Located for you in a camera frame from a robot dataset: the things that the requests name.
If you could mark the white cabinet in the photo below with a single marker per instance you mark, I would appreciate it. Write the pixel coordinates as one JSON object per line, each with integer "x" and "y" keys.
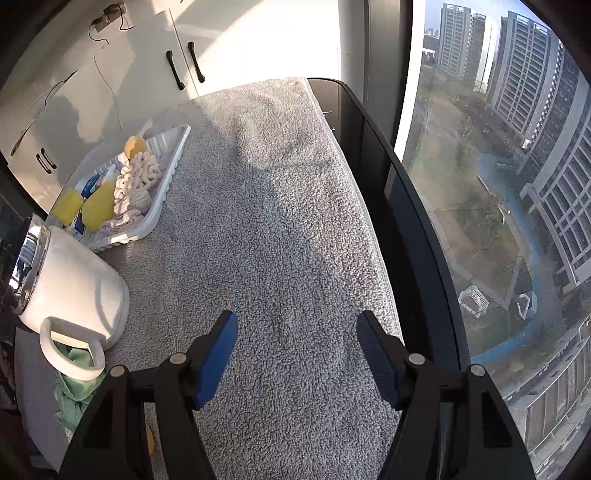
{"x": 115, "y": 92}

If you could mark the white mug with chrome lid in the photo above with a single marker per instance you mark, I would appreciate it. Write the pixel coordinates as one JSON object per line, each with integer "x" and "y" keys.
{"x": 78, "y": 286}

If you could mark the small yellow sponge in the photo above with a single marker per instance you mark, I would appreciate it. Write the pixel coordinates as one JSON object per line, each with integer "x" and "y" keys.
{"x": 69, "y": 205}

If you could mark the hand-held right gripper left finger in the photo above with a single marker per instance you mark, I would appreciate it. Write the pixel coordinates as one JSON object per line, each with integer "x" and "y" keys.
{"x": 217, "y": 360}

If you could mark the dark window frame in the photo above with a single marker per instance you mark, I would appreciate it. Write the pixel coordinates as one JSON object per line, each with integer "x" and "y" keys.
{"x": 383, "y": 69}

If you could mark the blue bear print tissue pack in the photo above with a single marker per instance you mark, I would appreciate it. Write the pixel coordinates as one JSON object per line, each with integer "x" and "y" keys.
{"x": 94, "y": 181}

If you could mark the white plastic tray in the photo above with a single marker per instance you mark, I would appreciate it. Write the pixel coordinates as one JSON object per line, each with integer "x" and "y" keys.
{"x": 161, "y": 175}

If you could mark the large yellow sponge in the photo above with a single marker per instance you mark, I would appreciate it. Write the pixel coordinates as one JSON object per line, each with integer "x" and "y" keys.
{"x": 99, "y": 207}

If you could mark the yellow gourd-shaped makeup sponge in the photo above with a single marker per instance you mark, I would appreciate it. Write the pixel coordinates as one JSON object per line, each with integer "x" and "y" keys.
{"x": 134, "y": 145}

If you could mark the grey terry towel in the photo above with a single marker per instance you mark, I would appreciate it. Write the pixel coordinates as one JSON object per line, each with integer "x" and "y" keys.
{"x": 277, "y": 230}

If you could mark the apartment buildings outside window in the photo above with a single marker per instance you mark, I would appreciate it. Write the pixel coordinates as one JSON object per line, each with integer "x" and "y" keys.
{"x": 531, "y": 92}

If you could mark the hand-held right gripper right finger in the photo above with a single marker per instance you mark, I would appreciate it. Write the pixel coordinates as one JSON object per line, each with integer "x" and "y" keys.
{"x": 378, "y": 360}

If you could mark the green cloth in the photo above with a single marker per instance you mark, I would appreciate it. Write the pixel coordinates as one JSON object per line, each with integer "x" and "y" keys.
{"x": 74, "y": 392}

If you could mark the yellow drop-shaped makeup sponge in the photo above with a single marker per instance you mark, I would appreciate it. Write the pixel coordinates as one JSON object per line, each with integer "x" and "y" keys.
{"x": 149, "y": 438}

